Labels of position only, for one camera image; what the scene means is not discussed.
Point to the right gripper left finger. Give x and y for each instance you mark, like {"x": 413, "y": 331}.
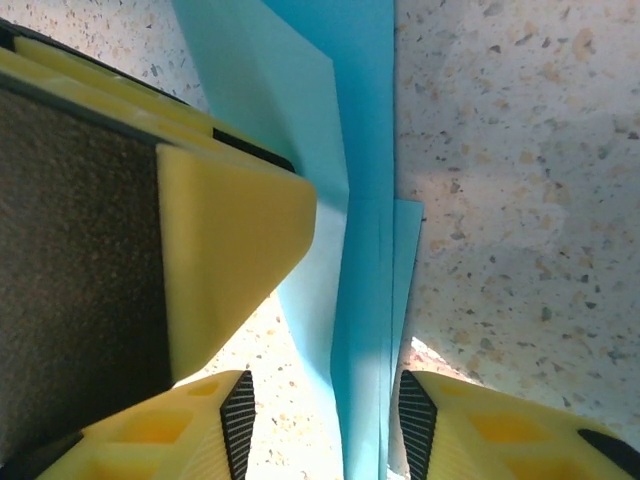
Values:
{"x": 165, "y": 435}

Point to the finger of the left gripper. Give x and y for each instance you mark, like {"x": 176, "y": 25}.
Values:
{"x": 100, "y": 90}
{"x": 100, "y": 260}

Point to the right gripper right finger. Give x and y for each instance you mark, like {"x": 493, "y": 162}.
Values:
{"x": 500, "y": 440}

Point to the light blue paper sheet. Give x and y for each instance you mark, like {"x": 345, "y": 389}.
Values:
{"x": 365, "y": 125}

